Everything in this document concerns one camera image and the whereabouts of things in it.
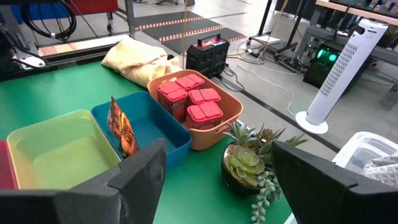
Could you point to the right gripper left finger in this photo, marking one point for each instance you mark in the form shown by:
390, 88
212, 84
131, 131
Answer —
93, 202

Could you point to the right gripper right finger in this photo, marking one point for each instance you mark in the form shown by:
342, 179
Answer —
335, 199

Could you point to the brown orange spice packet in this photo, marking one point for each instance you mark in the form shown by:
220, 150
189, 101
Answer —
122, 127

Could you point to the red spice tin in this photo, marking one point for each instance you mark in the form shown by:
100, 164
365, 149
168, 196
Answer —
203, 115
204, 96
172, 93
190, 81

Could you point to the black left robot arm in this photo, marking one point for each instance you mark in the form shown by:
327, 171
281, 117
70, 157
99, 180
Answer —
6, 56

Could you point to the yellow-green plastic bin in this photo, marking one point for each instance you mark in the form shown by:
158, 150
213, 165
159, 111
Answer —
68, 155

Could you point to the clear plastic storage box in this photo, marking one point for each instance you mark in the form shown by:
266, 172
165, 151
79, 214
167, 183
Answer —
357, 149

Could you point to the grey cloth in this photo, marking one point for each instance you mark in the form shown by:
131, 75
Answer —
384, 169

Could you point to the magenta plastic bin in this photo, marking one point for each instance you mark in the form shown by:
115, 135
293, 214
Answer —
6, 168

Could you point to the potted succulent plant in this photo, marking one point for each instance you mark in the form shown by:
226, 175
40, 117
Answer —
245, 161

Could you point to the blue plastic bin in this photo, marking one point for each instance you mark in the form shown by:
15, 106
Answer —
155, 124

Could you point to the green table mat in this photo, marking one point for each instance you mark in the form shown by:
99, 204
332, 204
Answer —
62, 90

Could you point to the black computer green lights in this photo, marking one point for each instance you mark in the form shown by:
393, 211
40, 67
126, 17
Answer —
314, 74

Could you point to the white tower fan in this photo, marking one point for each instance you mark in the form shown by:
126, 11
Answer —
345, 68

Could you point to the power strip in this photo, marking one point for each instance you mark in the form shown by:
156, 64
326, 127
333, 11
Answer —
286, 66

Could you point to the orange plastic bin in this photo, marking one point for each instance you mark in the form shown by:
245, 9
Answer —
224, 105

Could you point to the yellow cloth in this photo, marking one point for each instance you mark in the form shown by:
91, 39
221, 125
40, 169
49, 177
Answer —
136, 59

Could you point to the silver mounting plate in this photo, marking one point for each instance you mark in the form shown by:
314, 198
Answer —
28, 60

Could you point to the white flat box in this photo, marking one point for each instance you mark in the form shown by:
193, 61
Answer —
267, 39

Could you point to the black mat orange-striped edge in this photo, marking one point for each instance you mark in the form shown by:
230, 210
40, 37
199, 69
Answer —
168, 17
175, 43
183, 28

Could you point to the black red toolbox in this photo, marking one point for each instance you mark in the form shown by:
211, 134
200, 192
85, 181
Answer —
206, 59

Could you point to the wooden desk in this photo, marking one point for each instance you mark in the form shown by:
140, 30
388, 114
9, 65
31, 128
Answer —
357, 12

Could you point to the red cabinet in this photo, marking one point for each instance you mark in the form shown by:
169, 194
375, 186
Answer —
93, 5

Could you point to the black table frame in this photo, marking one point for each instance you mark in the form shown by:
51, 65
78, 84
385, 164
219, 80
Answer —
77, 57

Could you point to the grey metal post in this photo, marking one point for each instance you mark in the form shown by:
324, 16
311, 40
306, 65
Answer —
130, 18

